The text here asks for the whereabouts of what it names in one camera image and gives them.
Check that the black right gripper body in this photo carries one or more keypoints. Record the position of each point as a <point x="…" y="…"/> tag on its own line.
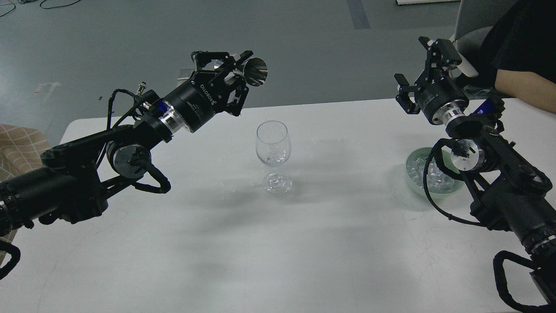
<point x="436" y="94"/>

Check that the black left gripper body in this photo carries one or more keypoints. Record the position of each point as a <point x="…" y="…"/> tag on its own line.
<point x="191" y="105"/>

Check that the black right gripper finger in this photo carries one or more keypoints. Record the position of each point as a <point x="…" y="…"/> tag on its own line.
<point x="403" y="96"/>
<point x="442" y="57"/>

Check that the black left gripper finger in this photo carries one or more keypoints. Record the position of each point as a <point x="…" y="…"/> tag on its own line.
<point x="235" y="95"/>
<point x="223" y="67"/>

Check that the steel double jigger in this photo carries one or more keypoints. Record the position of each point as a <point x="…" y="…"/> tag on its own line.
<point x="254" y="71"/>

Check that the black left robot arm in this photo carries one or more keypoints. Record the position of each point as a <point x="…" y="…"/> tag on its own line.
<point x="77" y="179"/>

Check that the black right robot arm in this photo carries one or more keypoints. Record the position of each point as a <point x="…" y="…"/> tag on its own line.
<point x="508" y="192"/>

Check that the clear wine glass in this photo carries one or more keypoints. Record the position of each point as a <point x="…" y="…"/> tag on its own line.
<point x="273" y="148"/>

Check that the clear ice cubes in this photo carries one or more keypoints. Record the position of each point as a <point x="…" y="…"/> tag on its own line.
<point x="438" y="178"/>

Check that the grey office chair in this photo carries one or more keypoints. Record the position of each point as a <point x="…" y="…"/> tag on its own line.
<point x="475" y="19"/>

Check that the white board edge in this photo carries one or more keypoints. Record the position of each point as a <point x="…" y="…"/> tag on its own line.
<point x="419" y="2"/>

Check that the person in black shirt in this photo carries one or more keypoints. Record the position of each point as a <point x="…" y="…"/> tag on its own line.
<point x="517" y="57"/>

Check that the pale green bowl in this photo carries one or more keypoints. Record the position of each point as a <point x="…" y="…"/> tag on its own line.
<point x="412" y="182"/>

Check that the beige checked sofa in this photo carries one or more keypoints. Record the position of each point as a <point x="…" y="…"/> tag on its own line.
<point x="20" y="150"/>

